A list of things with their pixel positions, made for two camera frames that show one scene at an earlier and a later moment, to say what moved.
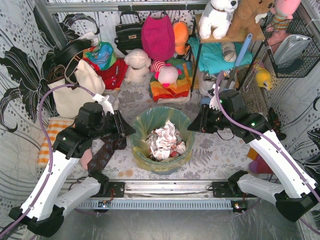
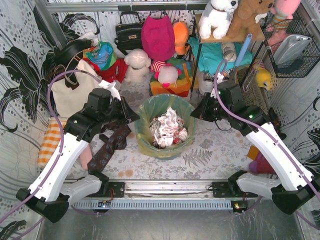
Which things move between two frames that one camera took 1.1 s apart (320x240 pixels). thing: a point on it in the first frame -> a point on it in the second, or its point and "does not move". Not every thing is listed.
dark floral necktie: (98, 163) does not move
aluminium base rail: (164, 195) does not move
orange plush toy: (181, 36) does not move
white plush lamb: (137, 62) does not move
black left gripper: (118, 124) -> (125, 110)
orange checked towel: (55, 126) does not move
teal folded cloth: (211, 58) does not move
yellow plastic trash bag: (150, 118) -> (157, 104)
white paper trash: (165, 142) -> (168, 130)
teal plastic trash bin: (150, 119) -> (165, 125)
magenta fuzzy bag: (158, 38) does not move
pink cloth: (86, 158) does not move
